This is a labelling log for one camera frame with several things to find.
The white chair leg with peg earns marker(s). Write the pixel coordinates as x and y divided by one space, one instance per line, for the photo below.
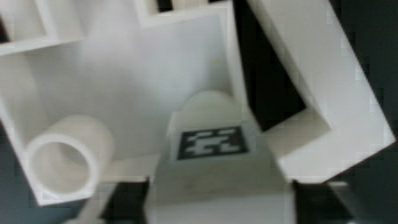
219 185

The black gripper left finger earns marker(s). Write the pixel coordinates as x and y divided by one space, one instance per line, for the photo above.
114 206

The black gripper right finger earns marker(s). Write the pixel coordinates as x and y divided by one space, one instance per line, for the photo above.
326 203

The white part at right edge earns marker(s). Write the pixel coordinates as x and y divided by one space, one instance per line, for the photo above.
333 135

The white chair seat part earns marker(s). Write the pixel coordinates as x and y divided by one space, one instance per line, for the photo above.
104 64

